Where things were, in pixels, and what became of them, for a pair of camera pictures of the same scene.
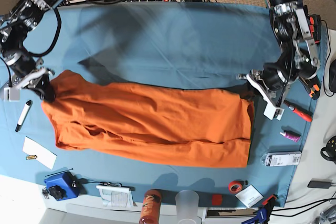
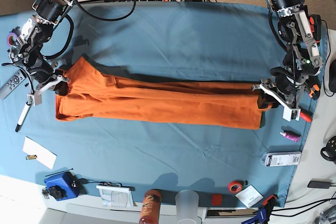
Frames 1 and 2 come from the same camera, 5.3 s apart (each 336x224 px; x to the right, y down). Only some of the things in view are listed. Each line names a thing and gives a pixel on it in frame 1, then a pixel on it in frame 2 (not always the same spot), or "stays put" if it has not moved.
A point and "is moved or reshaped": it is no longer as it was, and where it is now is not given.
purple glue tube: x=291 y=137 stays put
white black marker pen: x=24 y=112 stays put
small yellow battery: x=32 y=157 stays put
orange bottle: x=150 y=206 stays put
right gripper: x=271 y=83 -> x=285 y=89
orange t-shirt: x=184 y=126 is moved or reshaped
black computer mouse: x=332 y=76 stays put
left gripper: x=12 y=93 -> x=47 y=78
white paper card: x=43 y=156 stays put
